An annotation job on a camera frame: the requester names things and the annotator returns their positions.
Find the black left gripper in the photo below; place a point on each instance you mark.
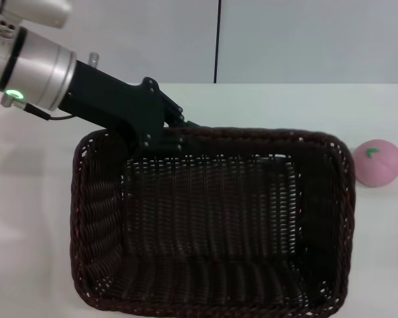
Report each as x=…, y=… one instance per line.
x=112, y=99

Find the black woven wicker basket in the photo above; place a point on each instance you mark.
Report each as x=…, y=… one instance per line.
x=212, y=215

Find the pink toy peach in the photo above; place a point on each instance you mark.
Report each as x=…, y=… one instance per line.
x=381, y=165

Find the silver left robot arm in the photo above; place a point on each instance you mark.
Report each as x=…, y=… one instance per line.
x=33, y=66

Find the dark vertical wall strip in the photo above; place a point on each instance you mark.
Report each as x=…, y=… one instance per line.
x=217, y=39

